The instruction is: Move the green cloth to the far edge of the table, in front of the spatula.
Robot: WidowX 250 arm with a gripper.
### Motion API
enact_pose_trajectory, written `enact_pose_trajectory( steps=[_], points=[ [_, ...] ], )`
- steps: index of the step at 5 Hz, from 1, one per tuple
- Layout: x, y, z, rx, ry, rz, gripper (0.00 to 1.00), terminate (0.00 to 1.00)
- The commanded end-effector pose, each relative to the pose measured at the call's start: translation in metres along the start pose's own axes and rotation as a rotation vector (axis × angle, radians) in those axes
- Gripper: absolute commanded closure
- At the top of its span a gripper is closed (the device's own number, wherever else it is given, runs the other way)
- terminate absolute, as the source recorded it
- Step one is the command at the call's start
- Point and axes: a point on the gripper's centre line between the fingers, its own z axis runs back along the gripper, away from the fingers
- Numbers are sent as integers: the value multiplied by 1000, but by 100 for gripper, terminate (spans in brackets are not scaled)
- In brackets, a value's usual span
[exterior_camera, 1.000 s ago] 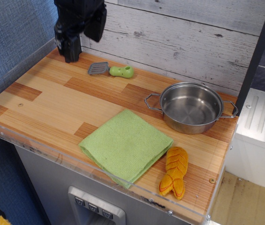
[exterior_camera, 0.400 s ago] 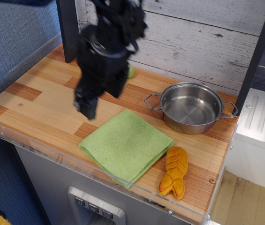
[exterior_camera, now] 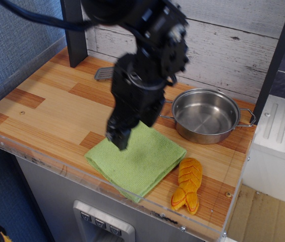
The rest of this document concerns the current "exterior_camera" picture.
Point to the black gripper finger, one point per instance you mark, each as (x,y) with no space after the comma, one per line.
(151,113)
(118,136)

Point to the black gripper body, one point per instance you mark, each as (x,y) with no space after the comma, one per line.
(136,84)

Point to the green cloth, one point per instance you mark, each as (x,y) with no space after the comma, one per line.
(135,171)

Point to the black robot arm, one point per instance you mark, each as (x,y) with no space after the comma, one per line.
(159,28)

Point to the stainless steel pot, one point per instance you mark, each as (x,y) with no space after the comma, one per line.
(206,116)

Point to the orange plush shrimp tempura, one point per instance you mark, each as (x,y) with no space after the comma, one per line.
(189,182)

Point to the silver button panel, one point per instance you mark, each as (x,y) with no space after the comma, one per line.
(96,225)

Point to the clear acrylic table guard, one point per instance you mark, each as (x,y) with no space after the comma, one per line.
(223,164)

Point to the white ribbed toy appliance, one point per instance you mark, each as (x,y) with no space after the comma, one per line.
(265,168)

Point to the toy spatula green handle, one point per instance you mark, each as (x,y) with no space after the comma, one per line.
(104,73)

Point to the dark grey left post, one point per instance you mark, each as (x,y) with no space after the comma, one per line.
(76,40)

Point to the dark grey post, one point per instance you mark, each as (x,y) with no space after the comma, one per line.
(76,40)
(270,76)

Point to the dark grey right post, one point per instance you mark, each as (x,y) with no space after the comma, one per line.
(270,76)

